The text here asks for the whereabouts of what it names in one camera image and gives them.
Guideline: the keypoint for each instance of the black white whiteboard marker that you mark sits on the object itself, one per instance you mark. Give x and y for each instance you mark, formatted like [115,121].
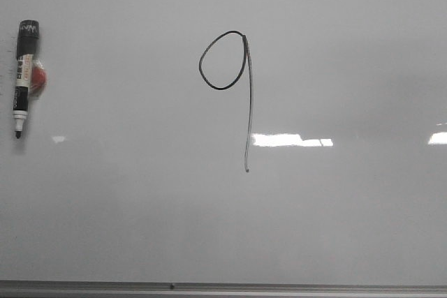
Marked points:
[26,47]

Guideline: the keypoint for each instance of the white whiteboard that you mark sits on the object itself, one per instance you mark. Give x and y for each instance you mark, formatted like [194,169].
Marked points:
[226,147]

